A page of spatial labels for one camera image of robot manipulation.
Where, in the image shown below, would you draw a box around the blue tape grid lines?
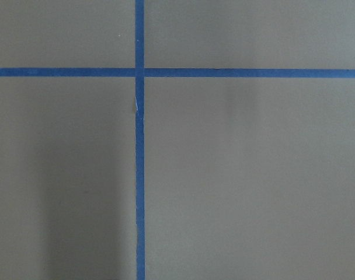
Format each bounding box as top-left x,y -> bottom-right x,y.
0,1 -> 355,279

